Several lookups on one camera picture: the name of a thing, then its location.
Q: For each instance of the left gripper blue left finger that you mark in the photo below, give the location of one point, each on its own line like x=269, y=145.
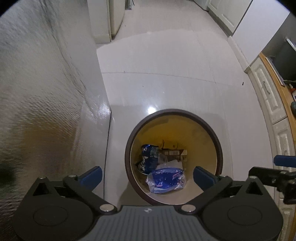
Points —
x=92, y=178

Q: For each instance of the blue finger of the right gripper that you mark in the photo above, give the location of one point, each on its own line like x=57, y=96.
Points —
x=285, y=161

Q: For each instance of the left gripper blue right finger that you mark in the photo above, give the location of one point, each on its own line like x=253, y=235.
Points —
x=203, y=178

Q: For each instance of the yellow crushed carton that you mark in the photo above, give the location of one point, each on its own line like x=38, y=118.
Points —
x=171, y=150

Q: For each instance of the crushed blue soda can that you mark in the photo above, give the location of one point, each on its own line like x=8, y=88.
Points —
x=151, y=156

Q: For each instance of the clear plastic bag orange label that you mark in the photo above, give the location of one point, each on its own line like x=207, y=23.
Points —
x=170, y=167

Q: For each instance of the round brown trash bin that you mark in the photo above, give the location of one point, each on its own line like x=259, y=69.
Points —
x=171, y=138

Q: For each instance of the white kitchen cabinets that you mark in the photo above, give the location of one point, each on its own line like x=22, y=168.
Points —
x=280, y=124

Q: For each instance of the white refrigerator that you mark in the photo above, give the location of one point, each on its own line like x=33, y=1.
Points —
x=106, y=17

